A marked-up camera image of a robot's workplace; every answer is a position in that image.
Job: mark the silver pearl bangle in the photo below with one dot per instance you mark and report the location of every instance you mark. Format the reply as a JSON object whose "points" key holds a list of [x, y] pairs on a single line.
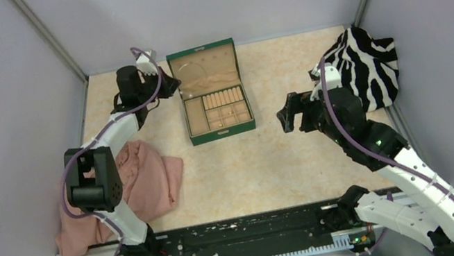
{"points": [[193, 78]]}

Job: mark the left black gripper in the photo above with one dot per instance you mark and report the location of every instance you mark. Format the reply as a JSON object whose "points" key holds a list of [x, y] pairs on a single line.
{"points": [[169, 85]]}

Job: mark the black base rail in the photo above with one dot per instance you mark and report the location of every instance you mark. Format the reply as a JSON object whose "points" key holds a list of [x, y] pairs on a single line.
{"points": [[273, 233]]}

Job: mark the green jewelry box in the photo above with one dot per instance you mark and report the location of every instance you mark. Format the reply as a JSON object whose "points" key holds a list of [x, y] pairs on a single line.
{"points": [[219, 59]]}

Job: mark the zebra print cloth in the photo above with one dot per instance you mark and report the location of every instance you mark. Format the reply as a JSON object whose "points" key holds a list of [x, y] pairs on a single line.
{"points": [[367, 67]]}

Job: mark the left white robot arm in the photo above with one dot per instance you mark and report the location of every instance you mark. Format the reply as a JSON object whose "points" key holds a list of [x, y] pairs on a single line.
{"points": [[91, 184]]}

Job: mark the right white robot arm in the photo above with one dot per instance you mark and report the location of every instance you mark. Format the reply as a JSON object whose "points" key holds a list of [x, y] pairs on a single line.
{"points": [[386, 152]]}

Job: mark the pink cloth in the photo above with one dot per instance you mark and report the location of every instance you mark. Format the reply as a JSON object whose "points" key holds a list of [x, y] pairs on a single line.
{"points": [[151, 187]]}

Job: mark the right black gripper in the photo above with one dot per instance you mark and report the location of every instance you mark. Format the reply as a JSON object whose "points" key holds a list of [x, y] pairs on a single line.
{"points": [[297, 103]]}

